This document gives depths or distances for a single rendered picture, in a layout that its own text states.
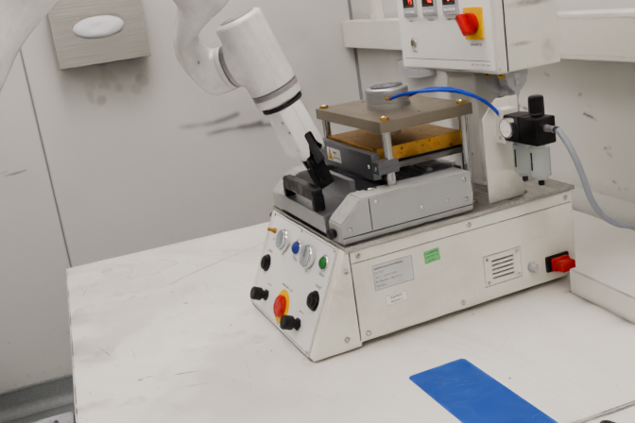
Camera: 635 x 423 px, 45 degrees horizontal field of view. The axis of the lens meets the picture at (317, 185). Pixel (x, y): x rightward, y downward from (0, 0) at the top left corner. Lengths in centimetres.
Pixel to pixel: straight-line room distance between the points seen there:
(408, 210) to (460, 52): 32
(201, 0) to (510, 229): 65
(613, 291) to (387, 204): 40
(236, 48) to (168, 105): 158
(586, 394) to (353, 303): 38
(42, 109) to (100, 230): 48
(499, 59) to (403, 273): 39
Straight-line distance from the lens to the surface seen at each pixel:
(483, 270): 137
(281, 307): 138
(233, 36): 126
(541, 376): 118
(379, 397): 115
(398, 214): 126
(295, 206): 138
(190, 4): 118
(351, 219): 122
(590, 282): 139
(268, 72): 127
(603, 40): 167
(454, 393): 114
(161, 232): 291
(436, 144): 134
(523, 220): 140
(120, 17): 268
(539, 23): 138
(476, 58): 137
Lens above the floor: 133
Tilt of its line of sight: 14 degrees down
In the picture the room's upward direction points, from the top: 8 degrees counter-clockwise
